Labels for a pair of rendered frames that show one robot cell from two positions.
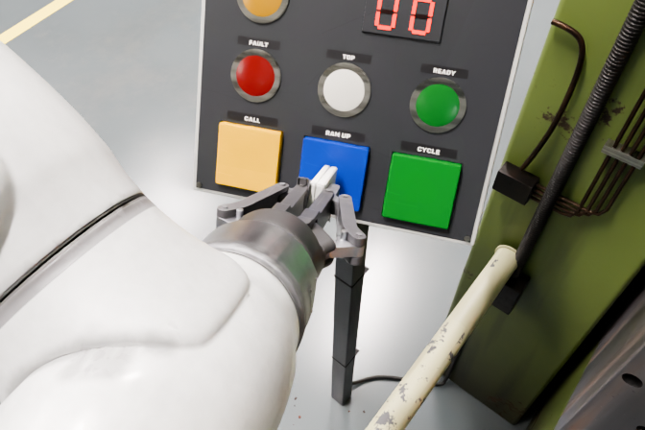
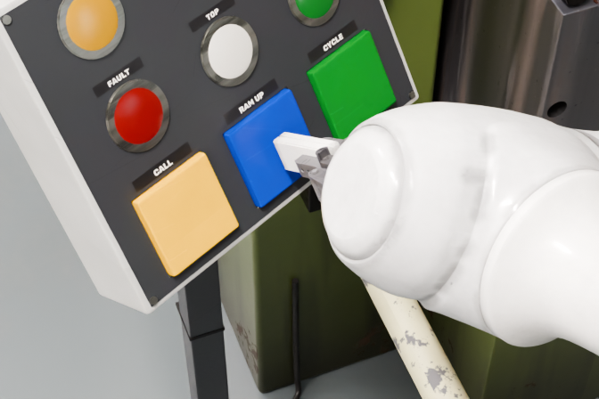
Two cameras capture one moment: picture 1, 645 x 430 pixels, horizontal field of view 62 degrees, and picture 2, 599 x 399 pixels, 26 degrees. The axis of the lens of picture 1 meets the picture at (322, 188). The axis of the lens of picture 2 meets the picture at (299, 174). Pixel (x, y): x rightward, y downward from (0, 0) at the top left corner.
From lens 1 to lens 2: 0.72 m
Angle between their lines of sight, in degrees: 38
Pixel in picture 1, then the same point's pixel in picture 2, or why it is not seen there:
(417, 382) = (412, 319)
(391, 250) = (41, 330)
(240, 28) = (89, 77)
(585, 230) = not seen: hidden behind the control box
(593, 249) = not seen: hidden behind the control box
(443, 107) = not seen: outside the picture
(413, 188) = (348, 89)
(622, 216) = not seen: outside the picture
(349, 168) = (288, 124)
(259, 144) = (192, 185)
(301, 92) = (192, 91)
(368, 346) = not seen: outside the picture
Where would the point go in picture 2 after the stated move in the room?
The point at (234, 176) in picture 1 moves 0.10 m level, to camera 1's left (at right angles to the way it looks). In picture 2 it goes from (190, 247) to (119, 337)
